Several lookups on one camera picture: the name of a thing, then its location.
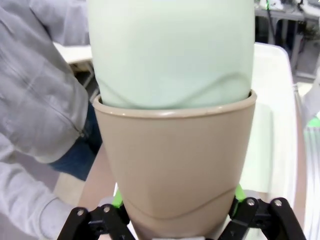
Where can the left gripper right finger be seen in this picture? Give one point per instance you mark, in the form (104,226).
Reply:
(262,220)

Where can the light green plastic cup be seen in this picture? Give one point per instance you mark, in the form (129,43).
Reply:
(170,50)

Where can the person's right forearm grey sleeve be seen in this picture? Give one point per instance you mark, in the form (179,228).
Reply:
(27,200)

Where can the person in grey hoodie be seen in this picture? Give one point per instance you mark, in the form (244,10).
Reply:
(37,87)

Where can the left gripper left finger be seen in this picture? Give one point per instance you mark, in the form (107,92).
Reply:
(100,222)

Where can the aluminium rail plate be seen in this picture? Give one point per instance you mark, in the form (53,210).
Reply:
(313,162)

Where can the brown plastic cup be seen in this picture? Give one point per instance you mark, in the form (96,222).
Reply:
(175,160)

